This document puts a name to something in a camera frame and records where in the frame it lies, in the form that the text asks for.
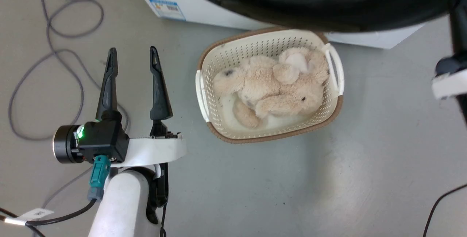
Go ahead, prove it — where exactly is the beige plush toy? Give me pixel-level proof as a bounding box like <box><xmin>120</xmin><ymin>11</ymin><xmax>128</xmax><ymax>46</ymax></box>
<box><xmin>212</xmin><ymin>47</ymin><xmax>330</xmax><ymax>129</ymax></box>

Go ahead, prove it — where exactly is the white washing machine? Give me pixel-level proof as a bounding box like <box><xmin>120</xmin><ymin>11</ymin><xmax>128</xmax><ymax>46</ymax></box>
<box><xmin>126</xmin><ymin>0</ymin><xmax>426</xmax><ymax>50</ymax></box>

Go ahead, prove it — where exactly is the thin black floor cable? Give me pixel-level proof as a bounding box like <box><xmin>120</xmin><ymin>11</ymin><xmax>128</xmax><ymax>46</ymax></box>
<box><xmin>423</xmin><ymin>183</ymin><xmax>467</xmax><ymax>237</ymax></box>

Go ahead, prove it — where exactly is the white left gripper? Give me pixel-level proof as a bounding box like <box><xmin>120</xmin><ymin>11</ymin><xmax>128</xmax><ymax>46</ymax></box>
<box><xmin>95</xmin><ymin>46</ymin><xmax>188</xmax><ymax>168</ymax></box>

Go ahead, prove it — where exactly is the black cable with white tag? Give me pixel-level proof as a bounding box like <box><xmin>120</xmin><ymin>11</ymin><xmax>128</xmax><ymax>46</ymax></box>
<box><xmin>0</xmin><ymin>198</ymin><xmax>97</xmax><ymax>237</ymax></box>

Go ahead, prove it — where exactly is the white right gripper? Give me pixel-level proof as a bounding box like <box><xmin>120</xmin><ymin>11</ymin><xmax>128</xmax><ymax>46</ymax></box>
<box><xmin>431</xmin><ymin>0</ymin><xmax>467</xmax><ymax>126</ymax></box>

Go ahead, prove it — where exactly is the grey floor cable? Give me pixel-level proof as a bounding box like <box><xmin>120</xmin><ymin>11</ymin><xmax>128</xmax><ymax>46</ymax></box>
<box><xmin>8</xmin><ymin>0</ymin><xmax>131</xmax><ymax>142</ymax></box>

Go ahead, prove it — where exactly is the black round washing machine door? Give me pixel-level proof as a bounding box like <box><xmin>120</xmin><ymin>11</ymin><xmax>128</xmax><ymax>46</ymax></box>
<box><xmin>164</xmin><ymin>0</ymin><xmax>467</xmax><ymax>33</ymax></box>

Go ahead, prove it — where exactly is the teal cable connector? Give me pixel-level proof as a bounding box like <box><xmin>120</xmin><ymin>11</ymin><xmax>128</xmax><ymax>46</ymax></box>
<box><xmin>86</xmin><ymin>154</ymin><xmax>111</xmax><ymax>202</ymax></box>

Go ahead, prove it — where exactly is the cream perforated laundry basket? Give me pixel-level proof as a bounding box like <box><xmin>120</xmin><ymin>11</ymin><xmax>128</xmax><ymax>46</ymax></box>
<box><xmin>195</xmin><ymin>27</ymin><xmax>345</xmax><ymax>144</ymax></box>

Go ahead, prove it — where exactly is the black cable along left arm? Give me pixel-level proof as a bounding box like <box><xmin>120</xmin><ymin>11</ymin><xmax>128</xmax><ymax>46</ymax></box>
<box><xmin>146</xmin><ymin>162</ymin><xmax>170</xmax><ymax>237</ymax></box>

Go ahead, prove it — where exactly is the blue energy label sticker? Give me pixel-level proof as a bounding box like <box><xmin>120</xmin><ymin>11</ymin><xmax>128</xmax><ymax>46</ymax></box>
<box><xmin>148</xmin><ymin>0</ymin><xmax>187</xmax><ymax>22</ymax></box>

